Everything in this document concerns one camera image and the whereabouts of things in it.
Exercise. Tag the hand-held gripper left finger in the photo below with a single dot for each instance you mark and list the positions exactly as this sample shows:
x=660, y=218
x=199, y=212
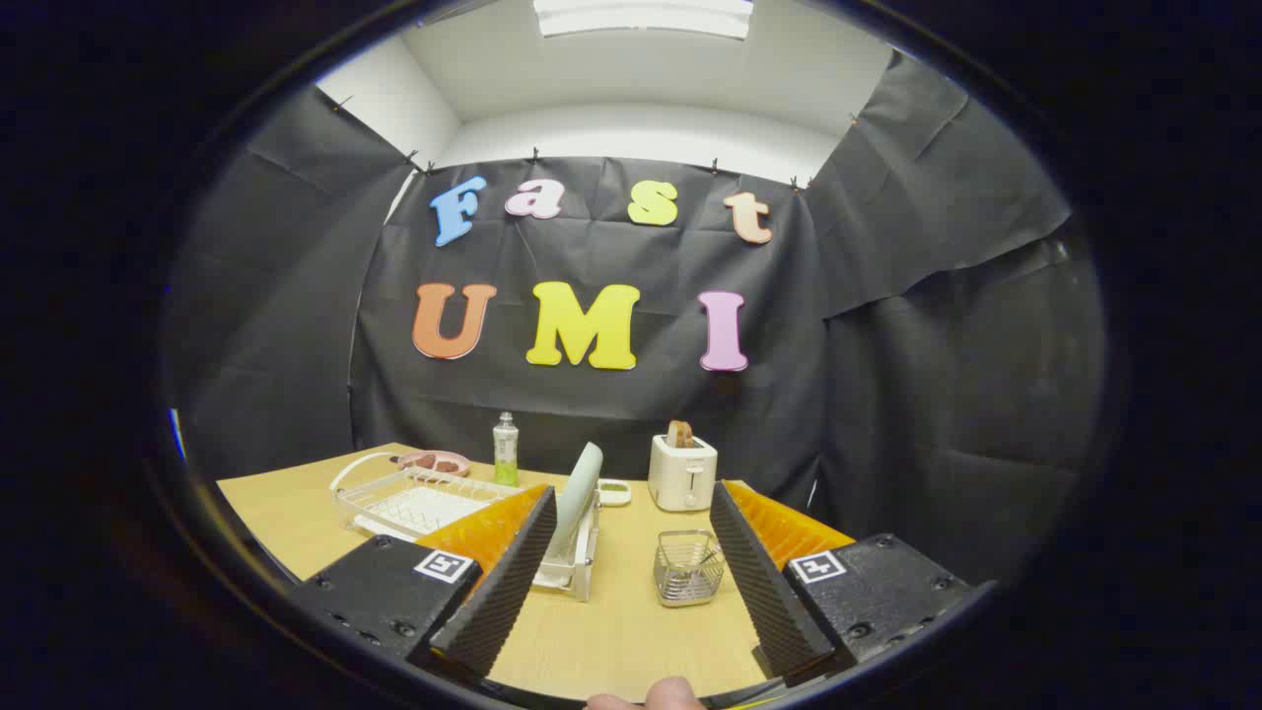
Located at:
x=498, y=592

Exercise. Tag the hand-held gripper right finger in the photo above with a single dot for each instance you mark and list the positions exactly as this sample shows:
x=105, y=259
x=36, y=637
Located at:
x=764, y=592

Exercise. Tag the light green plate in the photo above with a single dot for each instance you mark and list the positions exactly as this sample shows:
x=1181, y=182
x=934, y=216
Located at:
x=582, y=483

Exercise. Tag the pink plate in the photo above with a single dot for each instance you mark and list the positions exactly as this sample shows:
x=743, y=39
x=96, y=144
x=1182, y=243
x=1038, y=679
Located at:
x=458, y=460

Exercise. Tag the white toaster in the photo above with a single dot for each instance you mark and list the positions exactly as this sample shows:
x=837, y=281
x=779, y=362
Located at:
x=680, y=478

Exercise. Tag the clear bottle with green drink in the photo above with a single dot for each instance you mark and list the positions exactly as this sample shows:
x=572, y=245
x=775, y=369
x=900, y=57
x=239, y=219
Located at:
x=506, y=449

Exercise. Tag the white divided snack tray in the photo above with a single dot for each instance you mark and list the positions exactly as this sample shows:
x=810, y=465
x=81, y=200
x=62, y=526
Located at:
x=614, y=491

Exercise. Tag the brown bread slice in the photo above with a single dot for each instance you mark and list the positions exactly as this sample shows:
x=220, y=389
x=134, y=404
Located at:
x=680, y=434

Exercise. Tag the ceiling light panel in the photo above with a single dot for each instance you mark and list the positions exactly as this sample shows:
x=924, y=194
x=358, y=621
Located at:
x=641, y=15

